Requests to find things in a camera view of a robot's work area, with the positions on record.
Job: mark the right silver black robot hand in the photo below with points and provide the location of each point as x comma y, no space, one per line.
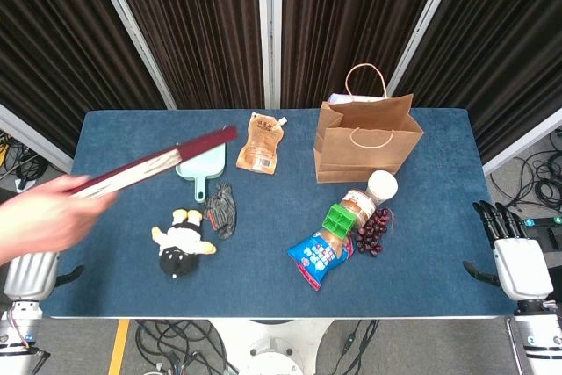
522,265

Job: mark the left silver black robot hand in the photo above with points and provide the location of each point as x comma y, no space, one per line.
30,276

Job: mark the person's bare hand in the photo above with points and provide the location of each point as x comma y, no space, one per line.
44,221

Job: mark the dark red book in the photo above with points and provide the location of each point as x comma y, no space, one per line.
153,164

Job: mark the purple grapes bunch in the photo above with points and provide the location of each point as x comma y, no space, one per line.
371,231

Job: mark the green toy block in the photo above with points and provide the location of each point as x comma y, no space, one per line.
338,219

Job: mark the blue snack bag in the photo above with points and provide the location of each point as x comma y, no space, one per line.
316,257

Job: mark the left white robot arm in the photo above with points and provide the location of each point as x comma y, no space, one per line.
17,331

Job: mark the brown paper bag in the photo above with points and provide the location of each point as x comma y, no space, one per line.
364,155

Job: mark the black device with coloured buttons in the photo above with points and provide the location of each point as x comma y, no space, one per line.
549,231

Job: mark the black white plush toy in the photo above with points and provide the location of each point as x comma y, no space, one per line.
180,243

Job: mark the mint green dustpan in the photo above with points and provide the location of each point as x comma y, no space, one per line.
206,165

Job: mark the grey striped cloth toy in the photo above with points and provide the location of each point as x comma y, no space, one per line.
224,212

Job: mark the dark brown pleated curtain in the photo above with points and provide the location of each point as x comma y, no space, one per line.
342,10
197,28
505,41
52,41

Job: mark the blue fabric table cover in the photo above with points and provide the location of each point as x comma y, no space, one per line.
263,261

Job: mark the orange spout pouch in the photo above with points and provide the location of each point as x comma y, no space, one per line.
259,146

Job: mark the white partition base rail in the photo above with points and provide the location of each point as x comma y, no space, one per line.
522,142
35,138

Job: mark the white slanted partition post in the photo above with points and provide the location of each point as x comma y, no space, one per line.
131,28
426,28

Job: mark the white table pedestal base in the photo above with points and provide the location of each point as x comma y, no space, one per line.
272,348

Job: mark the white upright partition post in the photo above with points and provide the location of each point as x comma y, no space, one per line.
268,32

